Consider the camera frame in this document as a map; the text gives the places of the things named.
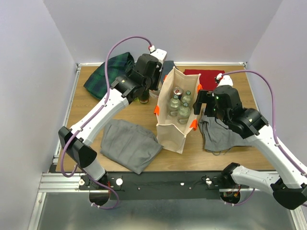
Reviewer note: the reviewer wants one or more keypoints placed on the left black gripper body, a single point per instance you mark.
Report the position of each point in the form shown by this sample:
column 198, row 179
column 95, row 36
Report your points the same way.
column 156, row 77

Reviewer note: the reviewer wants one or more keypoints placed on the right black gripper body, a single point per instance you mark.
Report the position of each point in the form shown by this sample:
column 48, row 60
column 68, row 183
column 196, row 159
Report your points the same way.
column 207, row 97

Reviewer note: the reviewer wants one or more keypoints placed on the beige canvas bag orange handles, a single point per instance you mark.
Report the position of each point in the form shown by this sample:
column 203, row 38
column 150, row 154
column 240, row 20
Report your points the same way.
column 172, row 126

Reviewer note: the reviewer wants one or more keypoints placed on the clear soda water bottle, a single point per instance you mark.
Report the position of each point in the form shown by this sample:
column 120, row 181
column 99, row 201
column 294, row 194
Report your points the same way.
column 183, row 114
column 186, row 98
column 154, row 94
column 173, row 106

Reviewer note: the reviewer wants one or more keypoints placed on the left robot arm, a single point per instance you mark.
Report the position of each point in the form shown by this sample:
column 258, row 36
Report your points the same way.
column 76, row 141

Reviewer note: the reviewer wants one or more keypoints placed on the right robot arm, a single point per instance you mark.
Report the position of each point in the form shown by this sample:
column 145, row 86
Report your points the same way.
column 289, row 185

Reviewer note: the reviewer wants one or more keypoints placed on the dark blue folded cloth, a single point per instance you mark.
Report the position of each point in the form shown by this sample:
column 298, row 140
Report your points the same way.
column 167, row 67

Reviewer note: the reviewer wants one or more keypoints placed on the red folded cloth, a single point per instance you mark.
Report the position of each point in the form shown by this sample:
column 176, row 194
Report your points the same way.
column 207, row 77

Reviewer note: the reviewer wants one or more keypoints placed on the red top drink can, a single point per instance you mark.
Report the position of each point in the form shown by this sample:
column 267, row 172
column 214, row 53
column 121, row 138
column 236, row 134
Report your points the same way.
column 178, row 91

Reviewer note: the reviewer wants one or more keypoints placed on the grey folded cloth right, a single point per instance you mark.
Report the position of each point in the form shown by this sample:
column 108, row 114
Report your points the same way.
column 217, row 137

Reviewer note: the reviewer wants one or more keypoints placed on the grey folded cloth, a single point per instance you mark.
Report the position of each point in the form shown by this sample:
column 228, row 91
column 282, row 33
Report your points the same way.
column 217, row 137
column 129, row 145

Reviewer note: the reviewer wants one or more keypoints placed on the green plaid cloth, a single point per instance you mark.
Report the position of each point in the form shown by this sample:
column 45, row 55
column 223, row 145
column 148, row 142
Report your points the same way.
column 118, row 65

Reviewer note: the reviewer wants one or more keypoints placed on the grey folded cloth left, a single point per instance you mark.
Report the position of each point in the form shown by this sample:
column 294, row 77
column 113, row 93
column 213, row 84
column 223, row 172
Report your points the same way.
column 129, row 145

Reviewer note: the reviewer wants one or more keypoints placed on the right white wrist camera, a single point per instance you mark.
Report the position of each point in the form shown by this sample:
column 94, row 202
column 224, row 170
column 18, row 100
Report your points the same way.
column 222, row 80

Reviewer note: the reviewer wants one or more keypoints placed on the black mounting base plate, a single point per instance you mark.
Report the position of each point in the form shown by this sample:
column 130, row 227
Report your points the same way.
column 172, row 185

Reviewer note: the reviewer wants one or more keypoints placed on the aluminium frame rail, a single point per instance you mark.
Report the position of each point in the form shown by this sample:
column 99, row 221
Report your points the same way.
column 51, row 183

